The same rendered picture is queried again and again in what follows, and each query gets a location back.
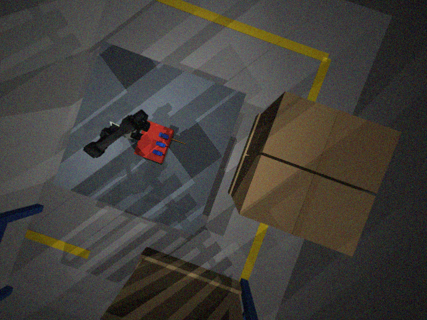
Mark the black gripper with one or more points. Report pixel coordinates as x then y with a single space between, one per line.
136 135

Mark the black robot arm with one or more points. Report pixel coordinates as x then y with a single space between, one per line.
109 135

